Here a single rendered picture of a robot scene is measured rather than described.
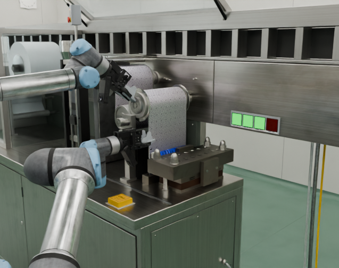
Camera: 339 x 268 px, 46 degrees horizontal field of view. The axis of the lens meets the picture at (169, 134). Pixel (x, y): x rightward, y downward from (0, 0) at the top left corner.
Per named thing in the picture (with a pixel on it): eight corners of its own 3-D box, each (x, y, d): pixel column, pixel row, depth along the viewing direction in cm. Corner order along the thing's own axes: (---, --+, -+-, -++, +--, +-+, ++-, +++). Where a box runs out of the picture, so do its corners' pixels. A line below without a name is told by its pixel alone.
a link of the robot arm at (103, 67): (96, 70, 154) (84, 69, 159) (104, 77, 157) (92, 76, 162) (106, 55, 156) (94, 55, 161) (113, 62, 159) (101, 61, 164)
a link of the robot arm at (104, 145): (78, 160, 157) (77, 140, 155) (101, 155, 164) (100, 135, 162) (89, 165, 151) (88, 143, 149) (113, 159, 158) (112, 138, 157)
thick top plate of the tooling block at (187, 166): (147, 172, 173) (147, 158, 171) (207, 155, 200) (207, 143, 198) (173, 181, 161) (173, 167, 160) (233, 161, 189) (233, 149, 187)
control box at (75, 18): (66, 25, 211) (65, 5, 209) (79, 25, 213) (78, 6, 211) (68, 24, 204) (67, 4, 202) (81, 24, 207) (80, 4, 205)
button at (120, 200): (107, 203, 157) (107, 197, 156) (122, 198, 162) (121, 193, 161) (118, 208, 152) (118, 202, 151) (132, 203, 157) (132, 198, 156)
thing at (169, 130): (148, 157, 177) (148, 116, 173) (184, 147, 193) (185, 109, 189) (149, 157, 177) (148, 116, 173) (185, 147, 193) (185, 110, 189)
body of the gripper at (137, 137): (143, 129, 167) (121, 134, 159) (144, 149, 169) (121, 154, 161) (132, 126, 173) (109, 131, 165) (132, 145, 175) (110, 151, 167)
